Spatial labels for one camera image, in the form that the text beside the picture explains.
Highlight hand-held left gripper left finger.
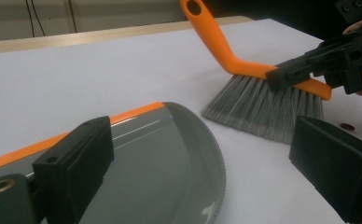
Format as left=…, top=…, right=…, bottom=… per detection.
left=32, top=115, right=116, bottom=224

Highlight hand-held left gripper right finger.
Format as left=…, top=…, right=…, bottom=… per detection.
left=288, top=115, right=362, bottom=224

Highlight red beans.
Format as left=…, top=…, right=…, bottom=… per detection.
left=339, top=122, right=356, bottom=132

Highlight orange brush with grey bristles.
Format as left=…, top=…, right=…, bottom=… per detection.
left=178, top=0, right=333, bottom=145

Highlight grey dustpan with orange edge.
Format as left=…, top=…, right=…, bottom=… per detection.
left=0, top=101, right=227, bottom=224

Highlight wooden table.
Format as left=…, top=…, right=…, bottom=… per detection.
left=0, top=15, right=254, bottom=56

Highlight black hanging wall cables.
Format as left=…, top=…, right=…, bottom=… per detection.
left=24, top=0, right=78, bottom=38

